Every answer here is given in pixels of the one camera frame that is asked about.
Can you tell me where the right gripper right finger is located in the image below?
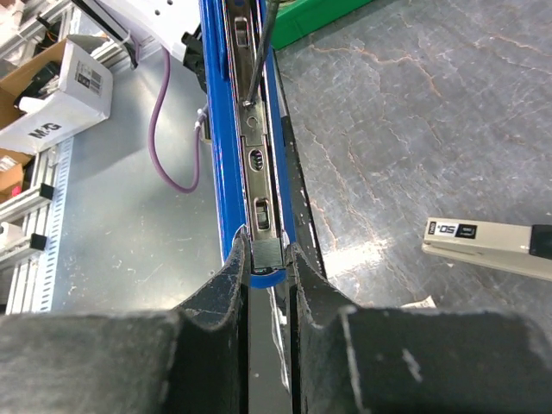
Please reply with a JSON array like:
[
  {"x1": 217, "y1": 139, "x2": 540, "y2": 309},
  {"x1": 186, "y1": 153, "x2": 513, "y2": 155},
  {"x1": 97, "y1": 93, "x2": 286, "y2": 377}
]
[{"x1": 286, "y1": 245, "x2": 551, "y2": 413}]

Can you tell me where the light blue cable duct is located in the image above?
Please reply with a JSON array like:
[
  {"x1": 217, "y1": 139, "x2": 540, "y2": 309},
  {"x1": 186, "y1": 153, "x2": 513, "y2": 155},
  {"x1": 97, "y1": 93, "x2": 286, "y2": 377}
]
[{"x1": 31, "y1": 137, "x2": 74, "y2": 312}]

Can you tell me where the blue stapler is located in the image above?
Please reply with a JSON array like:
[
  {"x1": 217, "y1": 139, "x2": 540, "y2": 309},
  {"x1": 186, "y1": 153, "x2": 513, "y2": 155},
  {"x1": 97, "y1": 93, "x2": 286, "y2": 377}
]
[{"x1": 200, "y1": 1, "x2": 296, "y2": 289}]

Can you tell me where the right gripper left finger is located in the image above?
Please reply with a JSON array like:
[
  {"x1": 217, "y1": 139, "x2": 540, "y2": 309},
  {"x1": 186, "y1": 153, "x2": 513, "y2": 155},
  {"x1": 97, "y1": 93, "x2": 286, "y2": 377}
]
[{"x1": 1, "y1": 229, "x2": 250, "y2": 413}]

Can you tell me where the green plastic bin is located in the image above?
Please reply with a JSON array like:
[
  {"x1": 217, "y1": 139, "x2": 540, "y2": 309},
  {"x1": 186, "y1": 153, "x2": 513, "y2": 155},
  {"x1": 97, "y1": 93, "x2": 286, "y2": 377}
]
[{"x1": 272, "y1": 0, "x2": 371, "y2": 50}]

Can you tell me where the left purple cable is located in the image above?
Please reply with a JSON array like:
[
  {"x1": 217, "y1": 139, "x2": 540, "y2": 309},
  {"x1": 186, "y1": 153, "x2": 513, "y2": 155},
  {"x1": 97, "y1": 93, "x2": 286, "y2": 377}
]
[{"x1": 129, "y1": 34, "x2": 204, "y2": 193}]

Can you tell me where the white cardboard box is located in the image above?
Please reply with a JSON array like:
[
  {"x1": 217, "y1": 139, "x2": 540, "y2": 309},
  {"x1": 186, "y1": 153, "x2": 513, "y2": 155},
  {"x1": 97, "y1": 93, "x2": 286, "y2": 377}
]
[{"x1": 1, "y1": 35, "x2": 113, "y2": 155}]

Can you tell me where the beige black stapler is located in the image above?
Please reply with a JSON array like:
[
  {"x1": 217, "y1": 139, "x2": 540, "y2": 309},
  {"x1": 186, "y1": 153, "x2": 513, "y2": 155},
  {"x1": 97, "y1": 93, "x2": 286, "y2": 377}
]
[{"x1": 422, "y1": 217, "x2": 551, "y2": 281}]

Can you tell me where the brown cardboard box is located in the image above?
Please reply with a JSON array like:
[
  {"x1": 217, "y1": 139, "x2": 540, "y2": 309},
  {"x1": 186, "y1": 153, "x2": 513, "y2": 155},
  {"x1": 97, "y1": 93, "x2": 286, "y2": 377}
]
[{"x1": 0, "y1": 148, "x2": 33, "y2": 203}]

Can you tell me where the staple box with red mark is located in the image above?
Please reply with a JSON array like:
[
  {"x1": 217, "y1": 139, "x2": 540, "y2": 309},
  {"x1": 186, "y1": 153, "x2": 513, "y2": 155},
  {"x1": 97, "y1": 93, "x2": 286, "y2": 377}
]
[{"x1": 400, "y1": 295, "x2": 437, "y2": 311}]

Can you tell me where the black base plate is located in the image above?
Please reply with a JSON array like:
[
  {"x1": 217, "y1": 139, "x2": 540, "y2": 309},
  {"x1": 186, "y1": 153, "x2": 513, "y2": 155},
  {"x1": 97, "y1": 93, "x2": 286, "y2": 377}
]
[{"x1": 249, "y1": 56, "x2": 326, "y2": 413}]

